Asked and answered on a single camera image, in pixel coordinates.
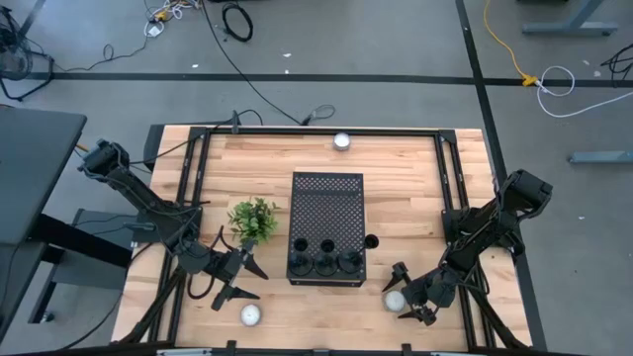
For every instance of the artificial green plant white pot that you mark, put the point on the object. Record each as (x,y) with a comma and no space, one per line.
(252,220)

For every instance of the grey table foot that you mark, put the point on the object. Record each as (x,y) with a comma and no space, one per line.
(603,157)

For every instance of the black perforated metal shelf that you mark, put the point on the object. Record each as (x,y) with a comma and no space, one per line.
(321,207)

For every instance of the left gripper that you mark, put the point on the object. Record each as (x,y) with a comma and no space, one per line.
(225,267)

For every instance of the black candle stick holder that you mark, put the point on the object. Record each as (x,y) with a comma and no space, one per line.
(351,261)
(300,264)
(326,264)

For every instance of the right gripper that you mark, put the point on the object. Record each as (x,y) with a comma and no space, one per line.
(425,292)

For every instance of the black box on table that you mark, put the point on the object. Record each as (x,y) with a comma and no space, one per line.
(153,146)

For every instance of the dark grey desk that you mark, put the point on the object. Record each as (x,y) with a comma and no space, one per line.
(34,168)

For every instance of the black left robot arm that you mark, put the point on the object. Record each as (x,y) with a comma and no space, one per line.
(143,198)

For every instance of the black floor fan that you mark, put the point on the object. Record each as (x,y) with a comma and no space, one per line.
(15,59)

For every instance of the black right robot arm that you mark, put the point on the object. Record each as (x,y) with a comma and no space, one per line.
(494,222)

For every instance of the grey table leg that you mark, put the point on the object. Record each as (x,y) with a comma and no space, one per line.
(569,27)

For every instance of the black table-level camera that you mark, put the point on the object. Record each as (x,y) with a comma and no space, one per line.
(320,352)

